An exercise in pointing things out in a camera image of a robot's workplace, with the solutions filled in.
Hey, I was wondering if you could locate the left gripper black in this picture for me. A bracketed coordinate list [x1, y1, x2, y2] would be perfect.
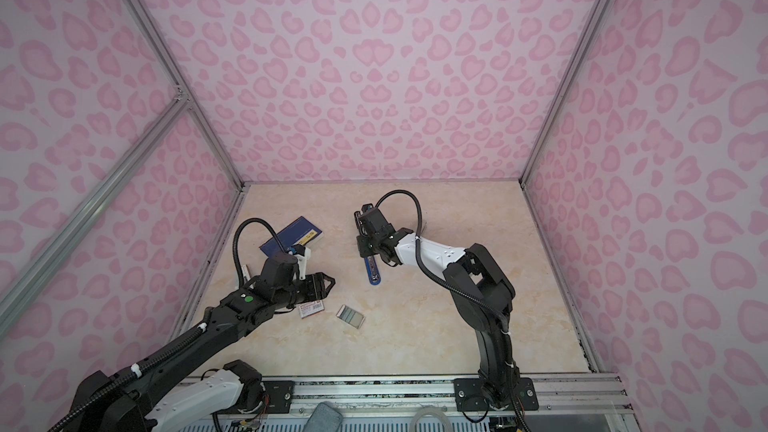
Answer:
[276, 270, 338, 311]

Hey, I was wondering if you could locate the red white staple box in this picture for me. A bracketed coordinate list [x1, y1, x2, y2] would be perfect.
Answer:
[298, 300, 325, 319]

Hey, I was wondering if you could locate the staple tray with staples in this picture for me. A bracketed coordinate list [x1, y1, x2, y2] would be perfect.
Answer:
[336, 305, 365, 329]

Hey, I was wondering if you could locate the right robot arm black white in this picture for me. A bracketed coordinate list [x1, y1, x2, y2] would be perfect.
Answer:
[355, 206, 520, 410]

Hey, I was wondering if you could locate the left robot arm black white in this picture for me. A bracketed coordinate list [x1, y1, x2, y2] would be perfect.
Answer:
[51, 252, 336, 431]

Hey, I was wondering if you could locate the dark blue booklet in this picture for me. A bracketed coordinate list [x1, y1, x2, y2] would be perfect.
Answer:
[259, 216, 323, 257]

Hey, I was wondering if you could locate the grey cloth pad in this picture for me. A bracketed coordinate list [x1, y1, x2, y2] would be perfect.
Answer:
[302, 402, 344, 432]

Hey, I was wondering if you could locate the white tube loop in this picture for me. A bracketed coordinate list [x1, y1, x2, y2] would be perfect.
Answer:
[407, 406, 455, 432]

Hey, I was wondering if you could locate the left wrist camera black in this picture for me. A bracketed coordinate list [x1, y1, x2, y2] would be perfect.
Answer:
[288, 244, 312, 280]

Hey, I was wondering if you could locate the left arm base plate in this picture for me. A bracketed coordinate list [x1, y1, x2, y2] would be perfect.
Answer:
[264, 380, 295, 414]

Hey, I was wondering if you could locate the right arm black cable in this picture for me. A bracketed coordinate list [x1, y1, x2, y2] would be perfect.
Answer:
[373, 189, 532, 432]

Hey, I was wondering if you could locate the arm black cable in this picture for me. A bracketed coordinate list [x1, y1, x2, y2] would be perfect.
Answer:
[47, 218, 289, 432]
[373, 189, 532, 432]

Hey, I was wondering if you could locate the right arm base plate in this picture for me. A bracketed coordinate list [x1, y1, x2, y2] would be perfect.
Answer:
[452, 377, 540, 412]

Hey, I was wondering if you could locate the aluminium front rail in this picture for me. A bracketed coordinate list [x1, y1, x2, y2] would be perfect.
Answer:
[110, 373, 640, 432]

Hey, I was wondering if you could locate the aluminium diagonal frame bar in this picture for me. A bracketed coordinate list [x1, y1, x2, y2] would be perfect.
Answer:
[1, 93, 189, 337]

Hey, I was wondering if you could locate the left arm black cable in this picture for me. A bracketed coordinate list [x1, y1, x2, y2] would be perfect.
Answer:
[47, 218, 289, 432]

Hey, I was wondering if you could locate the aluminium corner frame post right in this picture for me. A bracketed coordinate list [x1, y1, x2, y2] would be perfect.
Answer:
[519, 0, 616, 190]

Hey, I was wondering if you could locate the aluminium corner frame post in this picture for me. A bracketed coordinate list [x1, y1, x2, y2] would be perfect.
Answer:
[519, 0, 616, 190]
[122, 0, 245, 191]

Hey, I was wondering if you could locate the aluminium corner frame post left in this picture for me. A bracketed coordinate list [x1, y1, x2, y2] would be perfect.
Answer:
[122, 0, 245, 191]

